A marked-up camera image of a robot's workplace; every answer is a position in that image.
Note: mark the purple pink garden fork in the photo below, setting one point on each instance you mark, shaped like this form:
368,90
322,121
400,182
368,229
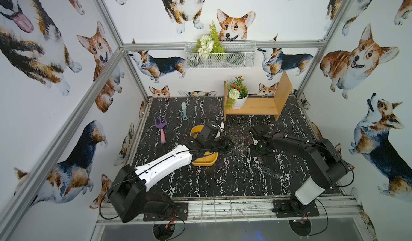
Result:
160,122

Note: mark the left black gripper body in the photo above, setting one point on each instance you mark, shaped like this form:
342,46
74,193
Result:
222,141

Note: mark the teal cleaning brush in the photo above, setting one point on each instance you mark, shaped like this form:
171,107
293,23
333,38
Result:
184,111

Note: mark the wooden shelf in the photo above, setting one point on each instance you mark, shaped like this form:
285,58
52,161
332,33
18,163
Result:
264,105

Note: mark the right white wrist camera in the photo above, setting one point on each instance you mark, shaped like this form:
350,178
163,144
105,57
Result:
257,132

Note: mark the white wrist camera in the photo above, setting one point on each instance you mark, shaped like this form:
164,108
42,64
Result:
212,130
257,132

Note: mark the grey clear stencil ruler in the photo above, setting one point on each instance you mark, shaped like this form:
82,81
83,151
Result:
267,171

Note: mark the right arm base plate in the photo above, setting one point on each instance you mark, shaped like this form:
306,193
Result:
292,208

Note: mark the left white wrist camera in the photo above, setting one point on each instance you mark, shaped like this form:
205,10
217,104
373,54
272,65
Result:
212,130

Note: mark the yellow plastic storage box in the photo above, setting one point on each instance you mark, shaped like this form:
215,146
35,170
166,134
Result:
209,159

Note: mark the white potted plant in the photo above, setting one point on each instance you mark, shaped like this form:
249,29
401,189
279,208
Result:
237,93

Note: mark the white wire wall basket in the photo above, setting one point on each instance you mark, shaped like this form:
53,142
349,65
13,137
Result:
237,54

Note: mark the green fern white flowers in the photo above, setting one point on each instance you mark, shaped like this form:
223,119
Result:
209,44

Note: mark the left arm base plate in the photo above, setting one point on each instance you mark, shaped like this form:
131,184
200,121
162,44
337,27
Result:
157,211

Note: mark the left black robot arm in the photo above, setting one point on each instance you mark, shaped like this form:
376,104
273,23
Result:
129,194

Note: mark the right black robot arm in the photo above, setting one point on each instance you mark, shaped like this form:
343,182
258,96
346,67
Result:
325,165

